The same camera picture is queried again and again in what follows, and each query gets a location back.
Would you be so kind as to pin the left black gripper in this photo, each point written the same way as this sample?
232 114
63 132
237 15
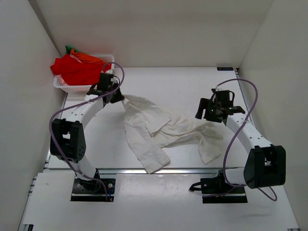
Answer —
119 97

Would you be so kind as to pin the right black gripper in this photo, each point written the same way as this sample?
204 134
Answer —
203 105

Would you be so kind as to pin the white t shirt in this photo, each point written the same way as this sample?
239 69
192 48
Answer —
149 128

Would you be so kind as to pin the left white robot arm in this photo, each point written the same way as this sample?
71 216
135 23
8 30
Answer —
67 134

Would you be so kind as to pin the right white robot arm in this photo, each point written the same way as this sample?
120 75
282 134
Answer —
266 163

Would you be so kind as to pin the white plastic laundry basket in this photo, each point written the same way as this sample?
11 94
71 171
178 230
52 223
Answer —
83 88

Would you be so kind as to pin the black label on table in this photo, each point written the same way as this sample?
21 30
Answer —
224 68

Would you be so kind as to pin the red t shirt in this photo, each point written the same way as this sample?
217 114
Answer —
75 73

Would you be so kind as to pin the orange t shirt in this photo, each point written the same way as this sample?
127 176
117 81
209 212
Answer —
85 58

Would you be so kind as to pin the pink cloth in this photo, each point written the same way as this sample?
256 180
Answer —
61 80

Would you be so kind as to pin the green cloth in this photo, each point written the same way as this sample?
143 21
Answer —
68 49

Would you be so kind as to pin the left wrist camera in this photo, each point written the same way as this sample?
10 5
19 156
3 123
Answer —
105 80

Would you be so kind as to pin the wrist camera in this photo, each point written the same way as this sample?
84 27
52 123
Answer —
223 98
105 80

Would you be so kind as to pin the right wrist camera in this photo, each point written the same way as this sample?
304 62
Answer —
223 98

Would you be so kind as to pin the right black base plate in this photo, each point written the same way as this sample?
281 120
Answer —
217 191

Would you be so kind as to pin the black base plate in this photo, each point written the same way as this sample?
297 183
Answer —
217 191
93 191

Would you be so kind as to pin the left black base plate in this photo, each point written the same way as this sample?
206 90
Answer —
93 191

